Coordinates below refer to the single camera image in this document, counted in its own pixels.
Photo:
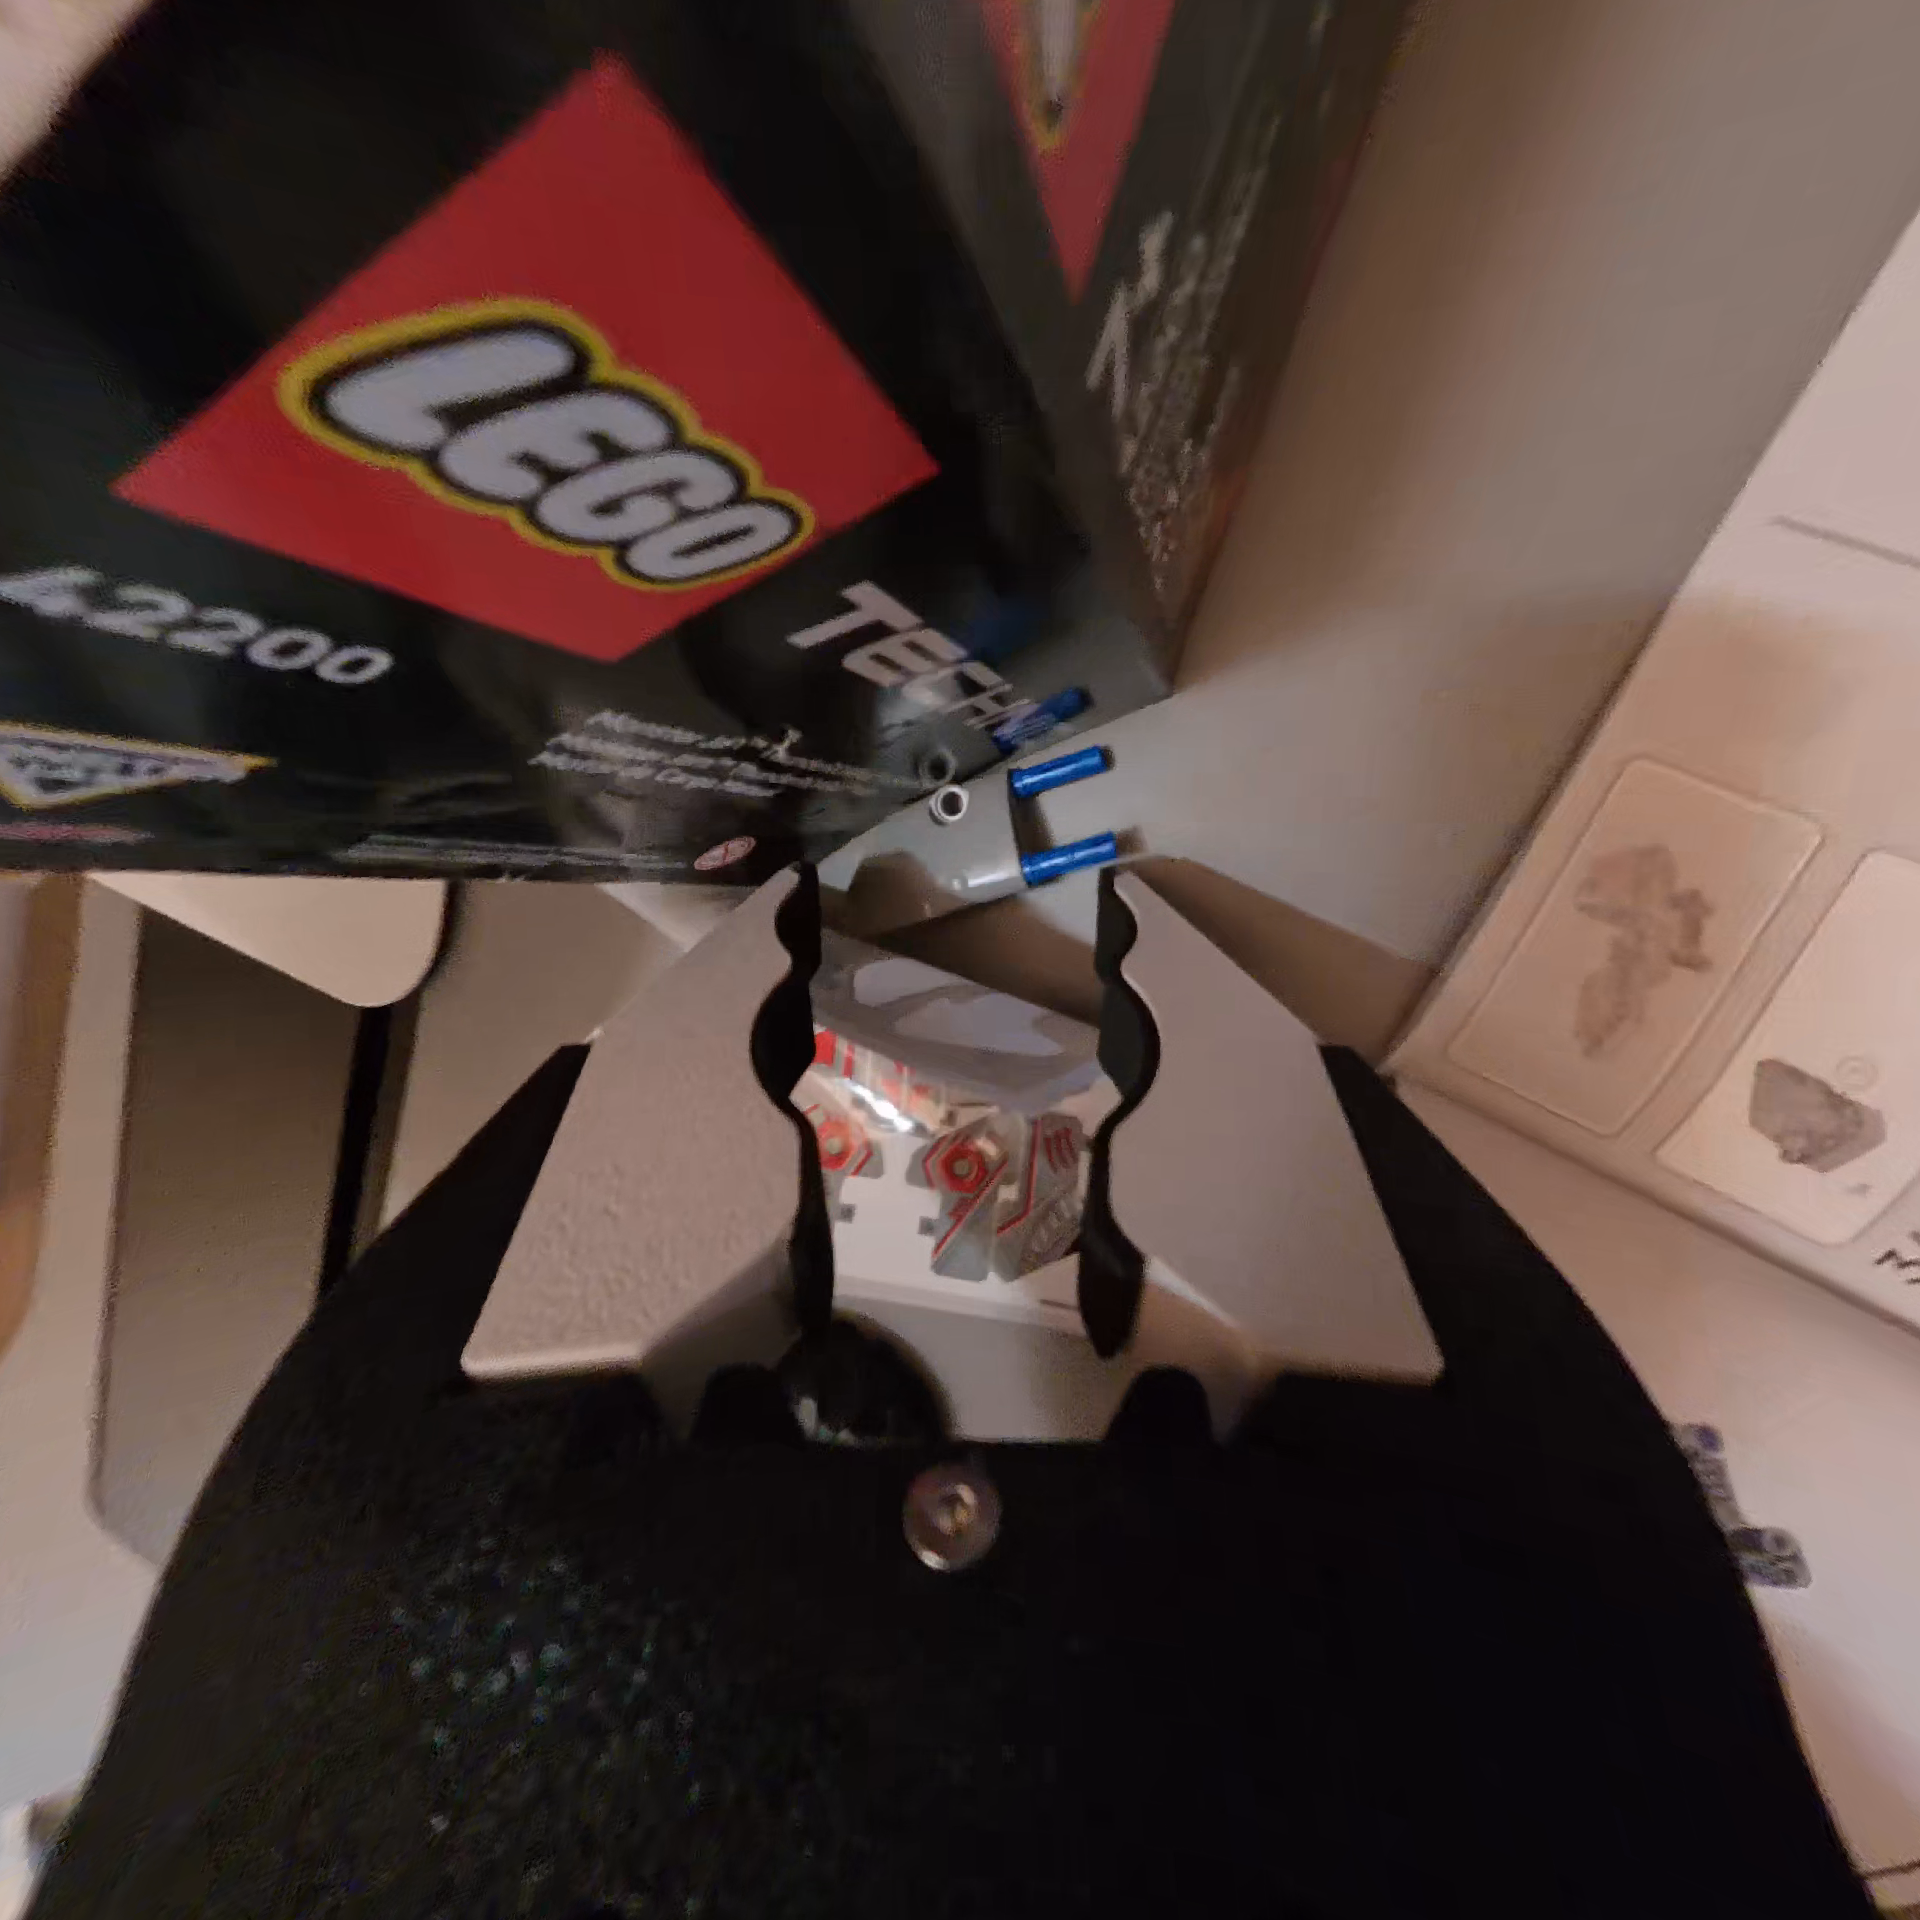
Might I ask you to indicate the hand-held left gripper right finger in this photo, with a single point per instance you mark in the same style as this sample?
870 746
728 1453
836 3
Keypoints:
1262 1201

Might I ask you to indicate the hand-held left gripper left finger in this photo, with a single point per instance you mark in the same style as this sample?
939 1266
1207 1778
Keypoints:
660 1169

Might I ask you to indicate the red grey stickered panel piece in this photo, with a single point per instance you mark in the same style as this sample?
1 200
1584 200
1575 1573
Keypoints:
960 1169

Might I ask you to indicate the grey panel piece blue pins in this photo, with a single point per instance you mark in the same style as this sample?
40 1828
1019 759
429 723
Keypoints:
960 846

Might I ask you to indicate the instruction booklet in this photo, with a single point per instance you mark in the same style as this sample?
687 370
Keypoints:
1724 676

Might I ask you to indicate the black toy box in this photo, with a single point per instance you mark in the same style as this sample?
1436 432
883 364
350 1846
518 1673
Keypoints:
496 226

